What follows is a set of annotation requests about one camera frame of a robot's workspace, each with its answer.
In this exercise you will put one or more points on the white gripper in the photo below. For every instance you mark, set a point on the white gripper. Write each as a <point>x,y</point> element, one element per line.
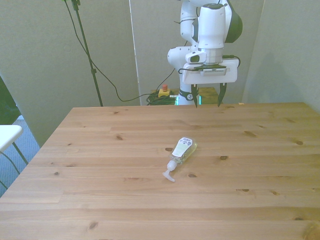
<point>212,78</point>

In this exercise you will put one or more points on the clear sanitizer pump bottle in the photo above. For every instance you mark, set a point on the clear sanitizer pump bottle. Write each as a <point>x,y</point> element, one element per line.
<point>183,150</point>

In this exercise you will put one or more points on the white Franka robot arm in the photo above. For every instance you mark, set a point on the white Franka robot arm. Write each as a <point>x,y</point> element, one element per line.
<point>210,25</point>

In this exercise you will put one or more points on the dark tripod stand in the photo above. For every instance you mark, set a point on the dark tripod stand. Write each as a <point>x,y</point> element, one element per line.
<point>86,47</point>

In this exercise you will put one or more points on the red emergency stop button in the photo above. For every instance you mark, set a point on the red emergency stop button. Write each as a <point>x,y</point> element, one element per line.
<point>163,93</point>

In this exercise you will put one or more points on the white stool with metal legs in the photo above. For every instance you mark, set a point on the white stool with metal legs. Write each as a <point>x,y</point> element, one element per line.
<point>7,136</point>

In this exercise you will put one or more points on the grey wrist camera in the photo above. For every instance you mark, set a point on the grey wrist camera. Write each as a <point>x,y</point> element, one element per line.
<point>213,71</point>

